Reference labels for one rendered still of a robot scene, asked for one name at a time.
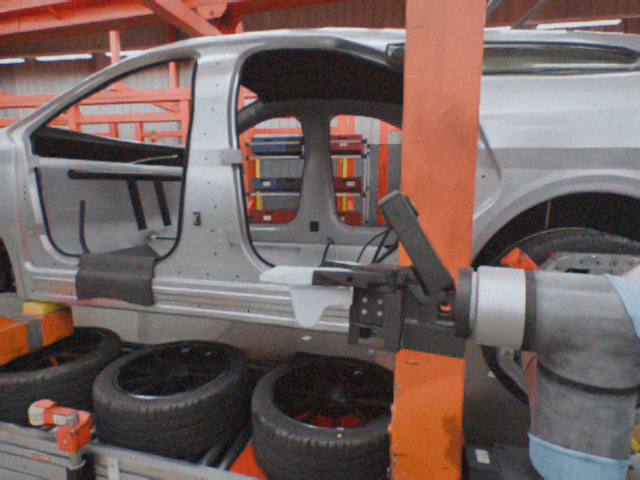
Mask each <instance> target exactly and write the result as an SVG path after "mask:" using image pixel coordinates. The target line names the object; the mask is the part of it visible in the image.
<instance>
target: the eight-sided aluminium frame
mask: <svg viewBox="0 0 640 480"><path fill-rule="evenodd" d="M638 260H640V255H630V254H628V255H620V254H595V253H570V252H557V253H556V254H554V255H553V256H551V257H549V259H548V260H546V261H545V262H544V263H543V264H541V265H540V266H539V268H540V269H541V270H542V271H551V272H564V271H565V270H567V269H568V268H579V269H589V268H599V270H611V269H621V270H622V271H624V270H626V269H627V268H629V267H630V266H631V265H633V264H634V263H635V262H637V261H638ZM496 350H497V359H498V363H499V365H500V367H501V368H502V369H503V370H504V371H505V373H507V374H508V375H509V376H510V377H511V378H512V379H513V380H514V381H515V382H516V383H517V384H518V386H519V387H520V388H521V389H522V390H523V391H524V392H525V393H526V394H527V395H528V392H527V388H526V382H525V376H524V371H523V369H522V368H521V367H520V366H519V365H518V364H517V362H516V361H515V360H514V349H510V348H504V347H497V349H496ZM639 422H640V391H638V392H637V397H636V406H635V415H634V424H633V426H634V425H638V423H639Z"/></svg>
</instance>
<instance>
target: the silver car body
mask: <svg viewBox="0 0 640 480"><path fill-rule="evenodd" d="M550 1H551V0H542V1H541V2H540V3H538V4H537V5H536V6H535V7H533V8H532V9H531V10H529V11H528V12H527V13H526V14H525V15H524V16H522V17H521V18H520V19H519V20H518V21H517V22H515V23H514V24H513V25H512V26H511V27H510V28H509V29H484V37H483V54H482V71H481V88H480V105H479V122H478V139H477V156H476V174H475V181H476V191H475V208H474V225H473V242H472V258H473V256H474V255H475V253H476V252H477V250H478V249H479V247H480V246H481V245H482V243H483V242H484V241H485V240H486V239H487V237H488V236H489V235H490V234H491V233H492V232H493V231H494V230H495V229H496V228H497V227H498V226H500V225H501V224H502V223H503V222H504V221H506V220H507V219H508V218H510V217H511V216H512V215H514V214H515V213H517V212H518V211H520V210H522V209H523V208H525V207H527V206H529V205H531V204H533V203H535V202H537V201H540V200H542V199H545V198H548V197H550V196H554V195H557V194H561V193H565V192H570V191H576V190H586V189H608V190H617V191H623V192H628V193H633V194H636V195H640V35H631V34H621V33H609V32H594V31H573V30H532V29H517V28H519V27H520V26H521V25H522V24H523V23H524V22H526V21H527V20H528V19H529V18H530V17H532V16H533V15H534V14H536V13H537V12H539V11H540V10H541V9H542V8H543V7H544V6H546V5H547V4H548V3H549V2H550ZM182 60H194V61H195V64H194V68H193V71H192V73H191V82H190V107H189V118H188V125H187V131H186V138H185V146H184V147H178V146H171V145H164V144H160V145H157V144H149V143H141V142H134V141H126V140H119V139H114V138H108V137H103V136H97V135H92V134H86V133H81V132H76V131H71V130H66V129H60V128H55V127H48V126H47V125H49V124H50V123H51V122H52V121H54V120H55V119H57V118H58V117H59V116H60V115H61V114H62V113H64V112H67V111H69V110H70V109H71V108H72V107H74V106H77V105H79V104H80V103H81V102H82V101H84V100H86V99H88V98H90V97H91V96H93V95H95V94H97V93H98V92H99V91H100V90H102V89H104V88H106V87H109V86H110V85H111V84H113V83H116V82H118V81H119V80H120V79H123V78H126V77H128V76H129V75H131V74H136V73H137V72H138V71H144V70H146V69H147V68H155V67H156V66H158V65H165V64H166V63H170V62H176V61H182ZM404 60H405V29H368V28H295V29H282V30H271V31H260V32H249V33H238V34H228V35H218V36H208V37H200V38H193V39H188V40H183V41H178V42H174V43H170V44H166V45H162V46H158V47H154V48H151V49H147V50H144V51H140V52H137V53H134V54H132V55H129V56H127V57H125V58H123V59H121V60H119V61H117V62H115V63H112V64H110V65H109V66H107V67H105V68H103V69H101V70H99V71H98V72H96V73H94V74H92V75H90V76H89V77H87V78H85V79H84V80H82V81H80V83H78V84H76V85H74V86H73V87H71V88H69V89H68V90H66V91H64V92H63V93H61V94H59V95H58V96H56V97H55V98H53V99H52V100H50V101H48V102H47V103H45V104H44V105H42V106H41V107H39V108H37V109H36V110H35V111H33V112H31V113H29V114H27V115H26V116H24V117H22V118H20V119H19V120H17V121H15V122H13V123H12V124H10V125H8V126H6V127H4V128H2V129H0V293H6V292H10V293H17V297H18V299H24V300H33V301H43V302H53V303H62V304H72V305H82V306H92V307H101V308H111V309H121V310H131V311H140V312H150V313H160V314H170V315H179V316H189V317H199V318H209V319H218V320H227V321H236V322H245V323H253V324H262V325H270V326H278V327H286V328H294V329H303V330H312V331H320V332H330V333H339V334H348V329H349V309H347V308H344V307H343V306H342V305H341V306H329V307H327V308H326V309H325V310H324V312H323V314H322V315H321V317H320V319H319V321H318V323H317V324H316V325H315V326H313V327H303V326H301V325H300V324H299V323H298V322H297V320H296V316H295V312H294V307H293V303H292V298H291V294H290V289H289V285H288V284H285V283H274V282H265V281H260V275H261V274H263V273H265V272H267V271H269V270H271V269H273V268H275V267H277V266H287V267H310V268H317V267H318V266H319V265H321V264H322V263H323V262H324V261H340V262H352V263H364V264H365V263H381V264H394V265H398V252H399V240H398V238H397V236H396V234H395V233H394V231H391V230H390V229H389V228H388V226H362V225H351V224H348V223H346V222H343V220H342V219H341V217H340V216H339V214H338V210H337V202H336V193H335V184H334V175H333V166H332V157H331V146H330V136H331V120H332V119H333V118H334V117H335V116H336V115H355V116H363V117H371V118H375V119H378V120H381V121H384V122H386V123H389V124H391V125H393V126H395V127H397V128H399V129H401V130H402V123H403V92H404ZM241 85H242V86H243V87H245V88H247V89H249V90H250V91H252V92H253V93H255V94H256V95H257V96H258V97H259V98H258V99H257V100H255V101H253V102H251V103H249V104H248V105H246V106H244V107H243V108H241V109H240V110H238V107H239V96H240V89H241ZM333 115H334V116H333ZM282 116H294V117H295V118H296V119H297V120H298V121H299V122H300V123H301V126H302V131H303V138H304V165H303V175H302V183H301V192H300V200H299V208H298V211H297V213H296V215H295V218H294V219H292V220H290V221H289V222H287V223H250V222H249V214H248V207H247V198H246V190H245V182H244V173H243V160H242V149H241V145H240V135H241V134H242V133H244V132H245V131H246V130H248V129H250V128H252V127H253V126H255V125H257V124H260V123H262V122H264V121H267V120H270V119H273V118H277V117H282ZM332 116H333V117H332ZM331 117H332V118H331ZM176 155H177V156H176ZM172 156H176V157H172ZM164 157H171V158H164ZM153 158H159V159H153ZM146 159H151V160H146ZM141 160H146V161H142V162H137V161H141ZM132 162H137V163H133V164H128V163H132ZM41 187H42V188H41ZM82 253H96V254H113V255H131V256H149V257H157V258H156V259H155V262H154V267H153V272H154V275H153V277H152V279H151V296H152V306H150V307H144V306H141V305H136V304H131V303H128V302H126V301H123V300H121V299H119V298H109V297H95V298H93V299H90V300H77V297H76V289H75V274H76V272H77V271H78V270H79V266H78V262H79V258H80V255H81V254H82ZM10 261H11V262H10ZM11 268H13V272H14V275H13V276H12V275H11ZM15 281H16V285H13V284H12V283H13V282H15Z"/></svg>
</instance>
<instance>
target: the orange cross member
mask: <svg viewBox="0 0 640 480"><path fill-rule="evenodd" d="M137 1H138V2H140V3H141V4H143V5H144V6H146V7H148V8H149V9H151V10H152V11H154V12H155V13H157V14H158V15H160V16H161V17H163V18H164V19H166V20H167V21H169V22H170V23H172V24H174V25H175V26H177V27H178V28H180V29H181V30H183V31H184V32H186V33H187V34H189V35H190V36H192V37H193V38H200V37H208V36H218V35H224V34H223V33H221V32H220V31H219V30H218V29H216V28H215V27H214V26H212V25H211V24H210V23H208V22H207V21H206V20H205V19H203V18H202V17H201V16H199V15H198V14H197V13H195V12H194V11H193V10H192V9H190V8H189V7H188V6H186V5H185V4H184V3H182V2H181V1H180V0H137Z"/></svg>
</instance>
